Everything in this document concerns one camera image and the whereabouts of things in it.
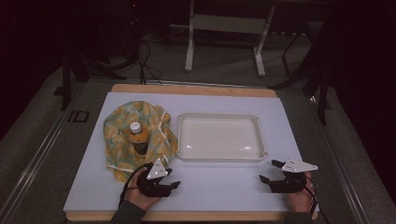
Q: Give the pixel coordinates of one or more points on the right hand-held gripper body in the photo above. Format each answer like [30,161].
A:
[292,183]

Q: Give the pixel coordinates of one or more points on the person's left hand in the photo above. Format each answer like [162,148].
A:
[137,196]

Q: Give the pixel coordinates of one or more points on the white table board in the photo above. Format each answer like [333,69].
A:
[218,186]

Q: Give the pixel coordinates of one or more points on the white metal stand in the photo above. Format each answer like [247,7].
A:
[260,56]

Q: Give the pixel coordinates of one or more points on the wooden table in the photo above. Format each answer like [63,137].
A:
[193,90]

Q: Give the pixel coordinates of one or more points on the white plastic tray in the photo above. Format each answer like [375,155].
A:
[219,138]

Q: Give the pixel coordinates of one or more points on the metal floor rail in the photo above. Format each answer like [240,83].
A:
[34,161]
[342,161]

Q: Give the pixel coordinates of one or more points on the black tripod stand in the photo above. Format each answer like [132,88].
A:
[67,77]

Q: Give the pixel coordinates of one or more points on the person's right hand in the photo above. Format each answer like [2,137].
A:
[300,200]

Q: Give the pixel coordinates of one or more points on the black stand with legs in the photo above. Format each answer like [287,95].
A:
[322,93]

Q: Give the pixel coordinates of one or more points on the orange drink bottle white cap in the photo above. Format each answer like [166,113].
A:
[138,138]

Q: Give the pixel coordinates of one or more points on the yellow green patterned cloth bag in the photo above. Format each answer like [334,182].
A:
[118,130]

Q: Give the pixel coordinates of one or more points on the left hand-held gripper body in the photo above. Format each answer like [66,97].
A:
[154,186]

